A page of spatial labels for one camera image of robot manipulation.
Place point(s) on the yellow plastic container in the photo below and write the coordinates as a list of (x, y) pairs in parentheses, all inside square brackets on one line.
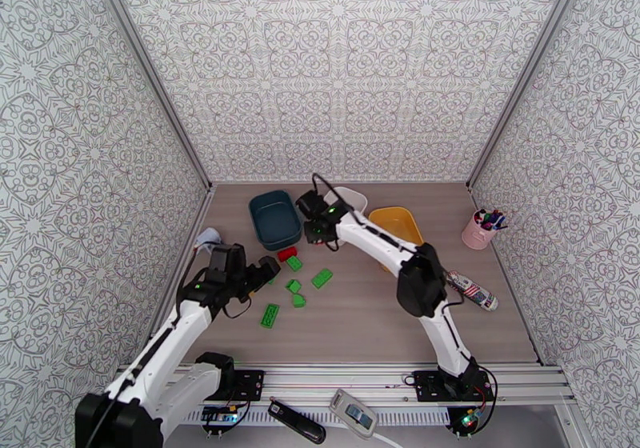
[(395, 221)]

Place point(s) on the aluminium frame post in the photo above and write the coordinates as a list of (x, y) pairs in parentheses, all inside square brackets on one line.
[(149, 69), (526, 69)]

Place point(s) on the black handheld device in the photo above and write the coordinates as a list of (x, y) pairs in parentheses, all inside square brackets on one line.
[(297, 421)]

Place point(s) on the green lego plate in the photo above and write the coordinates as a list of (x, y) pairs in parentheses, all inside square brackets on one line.
[(269, 316)]

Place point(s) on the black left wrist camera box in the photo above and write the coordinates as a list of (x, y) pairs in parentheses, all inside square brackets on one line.
[(225, 257)]

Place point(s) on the right circuit board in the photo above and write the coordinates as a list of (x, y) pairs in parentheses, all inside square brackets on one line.
[(470, 421)]

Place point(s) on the teal plastic container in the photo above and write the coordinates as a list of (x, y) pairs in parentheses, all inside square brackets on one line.
[(275, 221)]

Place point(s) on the pink pen cup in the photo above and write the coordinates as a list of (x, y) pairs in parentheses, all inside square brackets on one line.
[(477, 235)]

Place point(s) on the patterned cylindrical tube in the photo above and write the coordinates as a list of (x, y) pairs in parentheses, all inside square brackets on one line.
[(475, 291)]

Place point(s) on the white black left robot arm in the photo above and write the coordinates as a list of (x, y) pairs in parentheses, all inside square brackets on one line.
[(165, 341)]

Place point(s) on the aluminium mounting rail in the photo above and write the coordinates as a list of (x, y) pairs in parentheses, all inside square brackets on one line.
[(340, 381)]

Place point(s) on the white grey handheld device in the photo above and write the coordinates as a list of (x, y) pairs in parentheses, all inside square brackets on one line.
[(350, 409)]

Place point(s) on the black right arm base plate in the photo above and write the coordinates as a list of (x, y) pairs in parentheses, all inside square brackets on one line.
[(430, 386)]

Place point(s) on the white slotted grille strip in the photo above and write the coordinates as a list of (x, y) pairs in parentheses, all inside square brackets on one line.
[(400, 415)]

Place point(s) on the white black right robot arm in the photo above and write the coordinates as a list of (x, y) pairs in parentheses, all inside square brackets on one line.
[(437, 334)]

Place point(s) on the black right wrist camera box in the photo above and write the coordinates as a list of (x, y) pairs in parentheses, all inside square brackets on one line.
[(309, 204)]

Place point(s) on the white plastic container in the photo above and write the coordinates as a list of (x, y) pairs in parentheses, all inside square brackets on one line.
[(350, 196)]

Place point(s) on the left circuit board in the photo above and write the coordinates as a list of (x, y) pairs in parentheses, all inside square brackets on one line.
[(220, 416)]

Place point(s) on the marker pen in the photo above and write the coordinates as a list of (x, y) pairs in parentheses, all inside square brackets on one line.
[(479, 216), (501, 226), (494, 215)]

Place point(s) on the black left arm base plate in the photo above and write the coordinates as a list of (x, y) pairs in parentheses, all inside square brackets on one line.
[(247, 384)]

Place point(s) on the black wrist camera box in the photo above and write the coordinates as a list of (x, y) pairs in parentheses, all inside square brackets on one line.
[(309, 204), (225, 257)]

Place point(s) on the small green lego brick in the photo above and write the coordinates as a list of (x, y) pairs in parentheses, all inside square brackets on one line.
[(299, 301), (293, 286)]

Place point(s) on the white plastic bottle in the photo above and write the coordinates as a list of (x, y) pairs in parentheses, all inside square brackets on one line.
[(210, 236)]

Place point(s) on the circuit board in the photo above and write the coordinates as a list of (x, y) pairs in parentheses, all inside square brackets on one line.
[(220, 416), (470, 421)]

